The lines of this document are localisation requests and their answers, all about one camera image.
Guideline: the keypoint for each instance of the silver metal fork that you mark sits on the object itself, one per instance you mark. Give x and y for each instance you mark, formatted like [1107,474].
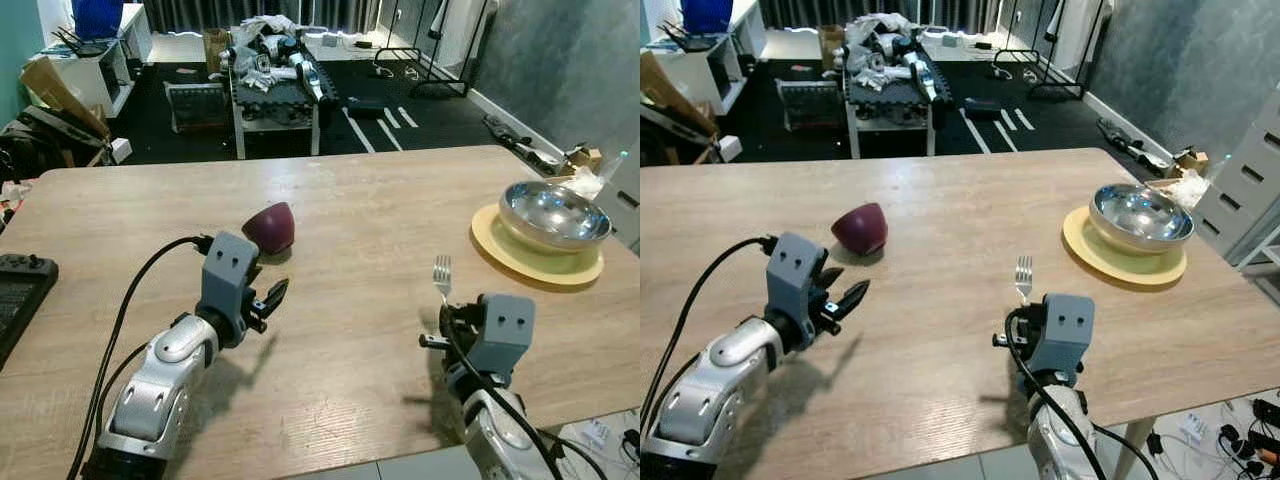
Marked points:
[442,272]
[1023,272]

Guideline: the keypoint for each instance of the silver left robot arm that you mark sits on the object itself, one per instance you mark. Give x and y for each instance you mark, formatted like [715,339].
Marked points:
[160,385]
[715,385]

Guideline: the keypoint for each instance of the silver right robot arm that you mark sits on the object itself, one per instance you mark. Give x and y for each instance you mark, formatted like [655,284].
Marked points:
[1060,430]
[495,430]

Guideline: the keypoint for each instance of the yellow round plate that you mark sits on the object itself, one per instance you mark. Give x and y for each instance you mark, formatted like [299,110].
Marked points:
[510,258]
[1095,258]

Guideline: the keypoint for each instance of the shiny steel bowl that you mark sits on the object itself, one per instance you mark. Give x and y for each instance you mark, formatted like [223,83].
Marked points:
[552,215]
[1142,215]

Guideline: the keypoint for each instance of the small white box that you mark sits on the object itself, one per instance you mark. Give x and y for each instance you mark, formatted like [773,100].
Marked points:
[729,148]
[121,150]

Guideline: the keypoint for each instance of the black plastic crate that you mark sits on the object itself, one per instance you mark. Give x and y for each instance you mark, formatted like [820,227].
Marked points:
[198,107]
[810,105]

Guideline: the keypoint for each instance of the cluttered white-legged work table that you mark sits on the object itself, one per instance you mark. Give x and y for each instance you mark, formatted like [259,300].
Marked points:
[890,85]
[275,85]

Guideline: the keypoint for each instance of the small open cardboard box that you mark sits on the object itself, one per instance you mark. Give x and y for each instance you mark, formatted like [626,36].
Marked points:
[583,160]
[1190,162]

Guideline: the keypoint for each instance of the white drawer cabinet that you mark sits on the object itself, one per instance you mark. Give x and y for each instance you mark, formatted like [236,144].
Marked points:
[622,200]
[1245,180]

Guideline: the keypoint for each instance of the flat black floor device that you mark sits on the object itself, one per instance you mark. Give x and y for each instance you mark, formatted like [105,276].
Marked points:
[982,105]
[362,105]

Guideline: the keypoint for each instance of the tall brown cardboard box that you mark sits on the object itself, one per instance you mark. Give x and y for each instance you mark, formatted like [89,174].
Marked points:
[830,45]
[215,48]

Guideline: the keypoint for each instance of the black flat controller device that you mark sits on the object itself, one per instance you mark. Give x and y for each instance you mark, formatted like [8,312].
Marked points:
[20,295]

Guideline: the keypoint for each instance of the white shelf unit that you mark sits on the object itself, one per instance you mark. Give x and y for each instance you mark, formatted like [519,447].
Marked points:
[715,70]
[95,75]

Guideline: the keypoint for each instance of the black metal floor rack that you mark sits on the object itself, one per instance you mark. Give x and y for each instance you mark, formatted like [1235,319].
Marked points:
[1060,70]
[440,70]

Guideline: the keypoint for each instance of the brown cardboard sheet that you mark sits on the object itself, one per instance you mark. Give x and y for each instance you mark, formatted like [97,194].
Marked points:
[55,95]
[672,95]

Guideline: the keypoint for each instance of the black power strip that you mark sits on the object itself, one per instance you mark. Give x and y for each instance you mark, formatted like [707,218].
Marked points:
[1262,420]

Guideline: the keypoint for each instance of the dark pleated curtain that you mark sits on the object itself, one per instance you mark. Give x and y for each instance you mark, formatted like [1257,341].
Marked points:
[880,10]
[260,12]

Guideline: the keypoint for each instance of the blue plastic bin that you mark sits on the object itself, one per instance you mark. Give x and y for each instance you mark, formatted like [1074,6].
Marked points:
[97,17]
[706,15]

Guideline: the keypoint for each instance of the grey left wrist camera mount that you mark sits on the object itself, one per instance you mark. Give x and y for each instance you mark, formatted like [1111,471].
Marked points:
[795,270]
[227,270]

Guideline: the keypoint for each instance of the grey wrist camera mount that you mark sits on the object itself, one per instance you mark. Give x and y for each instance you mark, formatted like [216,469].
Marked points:
[227,270]
[503,330]
[795,270]
[1063,330]

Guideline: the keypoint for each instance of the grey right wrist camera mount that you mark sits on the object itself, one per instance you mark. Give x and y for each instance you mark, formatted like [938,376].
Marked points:
[503,330]
[1063,330]

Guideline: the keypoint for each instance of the black tools along wall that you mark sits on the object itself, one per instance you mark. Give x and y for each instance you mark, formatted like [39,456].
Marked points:
[1130,142]
[520,140]

